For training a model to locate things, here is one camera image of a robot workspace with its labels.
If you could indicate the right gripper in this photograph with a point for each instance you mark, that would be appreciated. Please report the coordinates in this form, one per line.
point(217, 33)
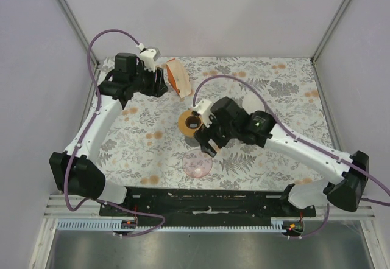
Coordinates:
point(204, 134)

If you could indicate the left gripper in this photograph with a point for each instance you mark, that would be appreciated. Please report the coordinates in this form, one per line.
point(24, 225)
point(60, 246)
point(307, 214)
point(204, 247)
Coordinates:
point(156, 90)

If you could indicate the glass carafe brown band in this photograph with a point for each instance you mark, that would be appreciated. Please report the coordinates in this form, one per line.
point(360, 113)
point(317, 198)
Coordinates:
point(193, 141)

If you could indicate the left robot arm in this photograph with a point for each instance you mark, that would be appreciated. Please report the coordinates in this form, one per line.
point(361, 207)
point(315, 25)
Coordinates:
point(75, 170)

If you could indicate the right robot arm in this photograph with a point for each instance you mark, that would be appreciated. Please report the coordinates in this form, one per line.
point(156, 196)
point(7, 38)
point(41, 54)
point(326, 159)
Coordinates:
point(344, 175)

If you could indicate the floral table mat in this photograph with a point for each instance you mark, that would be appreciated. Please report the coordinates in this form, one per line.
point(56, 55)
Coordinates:
point(144, 146)

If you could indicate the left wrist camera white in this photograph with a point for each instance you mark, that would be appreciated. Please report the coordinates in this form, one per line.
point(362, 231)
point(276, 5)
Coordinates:
point(149, 56)

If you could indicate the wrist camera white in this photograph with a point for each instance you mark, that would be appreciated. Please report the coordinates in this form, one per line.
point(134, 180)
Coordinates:
point(203, 109)
point(149, 56)

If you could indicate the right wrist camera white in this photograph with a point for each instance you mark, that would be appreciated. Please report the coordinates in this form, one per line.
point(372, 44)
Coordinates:
point(203, 109)

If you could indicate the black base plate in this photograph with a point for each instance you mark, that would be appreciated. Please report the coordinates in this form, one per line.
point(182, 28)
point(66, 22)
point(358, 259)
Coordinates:
point(196, 201)

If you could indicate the aluminium frame rail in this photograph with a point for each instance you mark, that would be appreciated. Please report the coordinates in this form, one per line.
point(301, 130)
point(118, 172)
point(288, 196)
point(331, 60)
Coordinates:
point(73, 22)

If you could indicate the white cable duct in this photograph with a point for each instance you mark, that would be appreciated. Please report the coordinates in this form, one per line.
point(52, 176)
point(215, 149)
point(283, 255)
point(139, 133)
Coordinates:
point(127, 226)

